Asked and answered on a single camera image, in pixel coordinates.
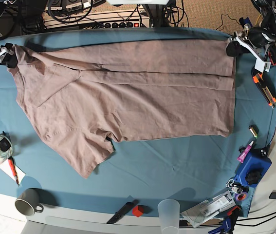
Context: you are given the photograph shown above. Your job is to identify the purple glue tube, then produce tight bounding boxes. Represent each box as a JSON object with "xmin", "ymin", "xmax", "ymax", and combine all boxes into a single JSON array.
[{"xmin": 237, "ymin": 141, "xmax": 254, "ymax": 163}]

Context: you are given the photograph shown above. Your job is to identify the purple tape roll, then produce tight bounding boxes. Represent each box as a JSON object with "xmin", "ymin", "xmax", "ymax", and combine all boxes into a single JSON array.
[{"xmin": 235, "ymin": 192, "xmax": 247, "ymax": 201}]

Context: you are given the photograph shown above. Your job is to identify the orange black tool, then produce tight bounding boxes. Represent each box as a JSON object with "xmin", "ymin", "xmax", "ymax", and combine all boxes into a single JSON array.
[{"xmin": 268, "ymin": 45, "xmax": 276, "ymax": 67}]

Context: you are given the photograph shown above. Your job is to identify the black knob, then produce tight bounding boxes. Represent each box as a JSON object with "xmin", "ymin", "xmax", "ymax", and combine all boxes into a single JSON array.
[{"xmin": 245, "ymin": 170, "xmax": 262, "ymax": 186}]

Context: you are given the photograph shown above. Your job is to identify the red cube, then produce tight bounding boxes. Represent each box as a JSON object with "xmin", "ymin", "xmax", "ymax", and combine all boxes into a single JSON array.
[{"xmin": 132, "ymin": 205, "xmax": 144, "ymax": 217}]

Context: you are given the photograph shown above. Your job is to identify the blue handled clamp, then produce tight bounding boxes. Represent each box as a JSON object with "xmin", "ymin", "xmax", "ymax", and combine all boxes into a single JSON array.
[{"xmin": 239, "ymin": 17, "xmax": 253, "ymax": 28}]

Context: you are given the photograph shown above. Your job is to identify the metal keyring clips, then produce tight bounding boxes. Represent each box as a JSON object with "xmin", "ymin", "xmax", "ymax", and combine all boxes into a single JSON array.
[{"xmin": 226, "ymin": 179, "xmax": 243, "ymax": 194}]

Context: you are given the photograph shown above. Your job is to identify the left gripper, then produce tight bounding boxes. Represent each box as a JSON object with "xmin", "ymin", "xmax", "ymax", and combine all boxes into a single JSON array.
[{"xmin": 226, "ymin": 25, "xmax": 276, "ymax": 62}]

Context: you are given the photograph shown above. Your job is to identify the blue box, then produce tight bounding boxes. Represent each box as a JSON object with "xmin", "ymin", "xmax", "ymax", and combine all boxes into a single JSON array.
[{"xmin": 234, "ymin": 147, "xmax": 272, "ymax": 188}]

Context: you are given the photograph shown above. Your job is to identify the small battery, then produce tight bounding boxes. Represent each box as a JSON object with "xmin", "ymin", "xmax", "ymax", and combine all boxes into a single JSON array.
[{"xmin": 249, "ymin": 125, "xmax": 259, "ymax": 138}]

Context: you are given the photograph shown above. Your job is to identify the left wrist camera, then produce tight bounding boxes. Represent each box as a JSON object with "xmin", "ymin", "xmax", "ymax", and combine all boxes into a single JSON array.
[{"xmin": 255, "ymin": 59, "xmax": 271, "ymax": 73}]

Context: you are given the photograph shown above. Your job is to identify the red pen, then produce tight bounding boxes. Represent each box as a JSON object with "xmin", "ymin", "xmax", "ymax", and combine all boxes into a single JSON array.
[{"xmin": 8, "ymin": 157, "xmax": 19, "ymax": 185}]

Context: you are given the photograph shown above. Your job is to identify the packaging card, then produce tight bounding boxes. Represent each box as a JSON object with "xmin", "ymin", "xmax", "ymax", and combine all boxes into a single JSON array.
[{"xmin": 181, "ymin": 191, "xmax": 236, "ymax": 228}]

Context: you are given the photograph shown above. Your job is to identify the translucent plastic cup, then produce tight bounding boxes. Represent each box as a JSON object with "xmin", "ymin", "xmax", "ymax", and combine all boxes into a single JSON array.
[{"xmin": 158, "ymin": 199, "xmax": 180, "ymax": 234}]

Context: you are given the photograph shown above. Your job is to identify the power strip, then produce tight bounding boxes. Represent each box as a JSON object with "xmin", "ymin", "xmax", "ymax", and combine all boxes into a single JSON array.
[{"xmin": 97, "ymin": 21, "xmax": 147, "ymax": 28}]

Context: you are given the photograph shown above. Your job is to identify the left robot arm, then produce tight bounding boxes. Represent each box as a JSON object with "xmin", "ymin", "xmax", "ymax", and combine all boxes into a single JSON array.
[{"xmin": 226, "ymin": 0, "xmax": 276, "ymax": 66}]

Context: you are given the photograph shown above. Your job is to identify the grey ceramic mug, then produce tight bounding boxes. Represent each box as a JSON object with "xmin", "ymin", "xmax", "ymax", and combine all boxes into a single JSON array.
[{"xmin": 15, "ymin": 188, "xmax": 44, "ymax": 216}]

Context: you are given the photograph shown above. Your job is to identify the white paper note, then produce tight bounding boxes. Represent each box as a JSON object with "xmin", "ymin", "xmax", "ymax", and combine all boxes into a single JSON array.
[{"xmin": 0, "ymin": 160, "xmax": 25, "ymax": 185}]

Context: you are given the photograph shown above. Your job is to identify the orange black utility knife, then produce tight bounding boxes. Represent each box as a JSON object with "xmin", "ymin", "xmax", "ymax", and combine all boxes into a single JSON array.
[{"xmin": 251, "ymin": 67, "xmax": 276, "ymax": 109}]

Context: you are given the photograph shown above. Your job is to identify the pink T-shirt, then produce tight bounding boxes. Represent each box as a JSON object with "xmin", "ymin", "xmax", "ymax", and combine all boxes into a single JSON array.
[{"xmin": 9, "ymin": 39, "xmax": 236, "ymax": 178}]

